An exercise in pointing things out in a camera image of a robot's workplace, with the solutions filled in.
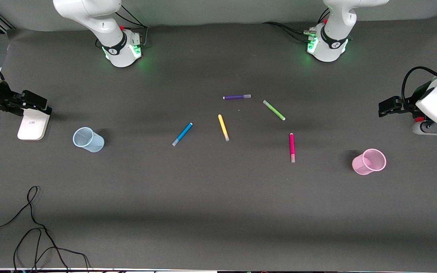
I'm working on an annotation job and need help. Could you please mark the black left arm base cables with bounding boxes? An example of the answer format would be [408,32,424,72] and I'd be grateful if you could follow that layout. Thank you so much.
[261,8,331,43]

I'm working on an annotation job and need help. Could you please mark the thin black loose cable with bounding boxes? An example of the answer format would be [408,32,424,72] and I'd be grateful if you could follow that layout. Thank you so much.
[0,185,91,273]

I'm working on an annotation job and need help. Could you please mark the translucent pink cup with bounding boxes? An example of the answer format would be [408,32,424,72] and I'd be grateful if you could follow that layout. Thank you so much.
[351,148,387,176]

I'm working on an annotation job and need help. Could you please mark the aluminium frame rail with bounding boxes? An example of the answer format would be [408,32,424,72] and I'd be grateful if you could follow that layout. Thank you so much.
[0,17,17,35]

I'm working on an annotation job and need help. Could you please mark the blue marker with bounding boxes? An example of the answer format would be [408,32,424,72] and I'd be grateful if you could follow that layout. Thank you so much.
[171,122,194,147]

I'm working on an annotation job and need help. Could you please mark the translucent blue cup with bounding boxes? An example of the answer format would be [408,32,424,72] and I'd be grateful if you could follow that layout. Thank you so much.
[72,127,105,153]

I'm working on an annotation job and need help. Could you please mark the green marker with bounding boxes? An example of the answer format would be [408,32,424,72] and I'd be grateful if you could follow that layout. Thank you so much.
[262,99,287,122]

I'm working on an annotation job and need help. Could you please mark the yellow marker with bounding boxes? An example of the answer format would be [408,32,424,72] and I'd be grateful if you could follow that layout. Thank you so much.
[217,114,230,142]

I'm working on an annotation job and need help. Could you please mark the white flat box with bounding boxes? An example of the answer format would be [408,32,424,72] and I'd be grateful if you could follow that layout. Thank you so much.
[17,107,51,141]

